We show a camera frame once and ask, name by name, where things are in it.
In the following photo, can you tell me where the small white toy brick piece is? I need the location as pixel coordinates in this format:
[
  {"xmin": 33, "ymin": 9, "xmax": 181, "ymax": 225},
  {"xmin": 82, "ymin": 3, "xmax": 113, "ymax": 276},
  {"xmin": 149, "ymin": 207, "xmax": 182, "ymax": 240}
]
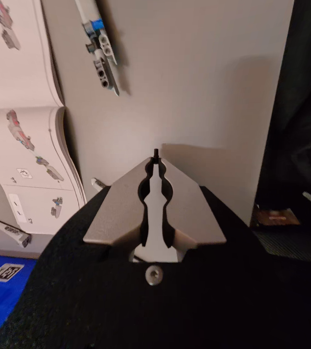
[{"xmin": 91, "ymin": 177, "xmax": 107, "ymax": 191}]

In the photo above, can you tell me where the dark woven chair seat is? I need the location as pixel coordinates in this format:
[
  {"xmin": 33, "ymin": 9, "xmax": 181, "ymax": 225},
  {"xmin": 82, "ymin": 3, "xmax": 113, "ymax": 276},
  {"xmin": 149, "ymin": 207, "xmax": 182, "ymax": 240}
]
[{"xmin": 254, "ymin": 226, "xmax": 311, "ymax": 263}]

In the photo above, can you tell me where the grey desk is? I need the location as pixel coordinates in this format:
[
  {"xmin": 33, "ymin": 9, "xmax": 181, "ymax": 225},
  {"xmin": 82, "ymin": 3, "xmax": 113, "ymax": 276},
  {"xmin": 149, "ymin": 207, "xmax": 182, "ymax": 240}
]
[{"xmin": 0, "ymin": 0, "xmax": 295, "ymax": 257}]

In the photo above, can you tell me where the blue plastic bin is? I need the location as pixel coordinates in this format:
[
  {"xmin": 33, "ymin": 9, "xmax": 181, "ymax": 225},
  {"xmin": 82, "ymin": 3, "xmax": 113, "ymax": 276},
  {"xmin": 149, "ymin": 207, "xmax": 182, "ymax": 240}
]
[{"xmin": 0, "ymin": 253, "xmax": 38, "ymax": 349}]

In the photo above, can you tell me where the toy brick assembly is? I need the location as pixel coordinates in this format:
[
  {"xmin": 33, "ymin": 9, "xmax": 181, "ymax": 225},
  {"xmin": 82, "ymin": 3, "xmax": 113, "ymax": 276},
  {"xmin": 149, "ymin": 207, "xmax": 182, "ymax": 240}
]
[{"xmin": 75, "ymin": 0, "xmax": 121, "ymax": 97}]

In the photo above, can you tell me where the brown labelled packet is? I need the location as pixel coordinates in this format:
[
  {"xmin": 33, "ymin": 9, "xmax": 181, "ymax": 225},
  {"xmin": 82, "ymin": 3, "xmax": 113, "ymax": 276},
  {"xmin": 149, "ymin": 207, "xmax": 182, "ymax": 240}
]
[{"xmin": 256, "ymin": 208, "xmax": 300, "ymax": 227}]

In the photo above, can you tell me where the grey wedge toy brick panel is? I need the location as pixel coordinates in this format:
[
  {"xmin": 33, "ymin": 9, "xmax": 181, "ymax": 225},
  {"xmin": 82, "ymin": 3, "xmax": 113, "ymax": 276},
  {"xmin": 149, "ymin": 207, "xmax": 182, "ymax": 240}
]
[{"xmin": 0, "ymin": 214, "xmax": 33, "ymax": 248}]

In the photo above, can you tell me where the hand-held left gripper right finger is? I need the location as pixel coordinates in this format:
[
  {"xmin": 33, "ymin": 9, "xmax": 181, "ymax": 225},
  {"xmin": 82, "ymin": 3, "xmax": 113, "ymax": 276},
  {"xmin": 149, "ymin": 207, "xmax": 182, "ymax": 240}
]
[{"xmin": 158, "ymin": 158, "xmax": 227, "ymax": 258}]

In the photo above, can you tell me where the person's body in black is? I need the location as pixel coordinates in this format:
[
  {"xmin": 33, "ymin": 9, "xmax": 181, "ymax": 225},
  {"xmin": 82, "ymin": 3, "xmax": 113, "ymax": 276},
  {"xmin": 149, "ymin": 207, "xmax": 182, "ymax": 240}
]
[{"xmin": 254, "ymin": 0, "xmax": 311, "ymax": 216}]

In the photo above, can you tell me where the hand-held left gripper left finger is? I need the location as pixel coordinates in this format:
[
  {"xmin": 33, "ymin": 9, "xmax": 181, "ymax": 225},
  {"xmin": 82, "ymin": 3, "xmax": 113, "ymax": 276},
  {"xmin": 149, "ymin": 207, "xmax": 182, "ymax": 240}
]
[{"xmin": 83, "ymin": 157, "xmax": 156, "ymax": 262}]

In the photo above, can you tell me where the open instruction booklet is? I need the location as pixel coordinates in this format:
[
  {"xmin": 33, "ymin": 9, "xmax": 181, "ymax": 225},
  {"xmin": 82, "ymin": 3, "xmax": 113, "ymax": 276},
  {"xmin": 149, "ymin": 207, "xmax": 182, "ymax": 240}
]
[{"xmin": 0, "ymin": 0, "xmax": 88, "ymax": 235}]

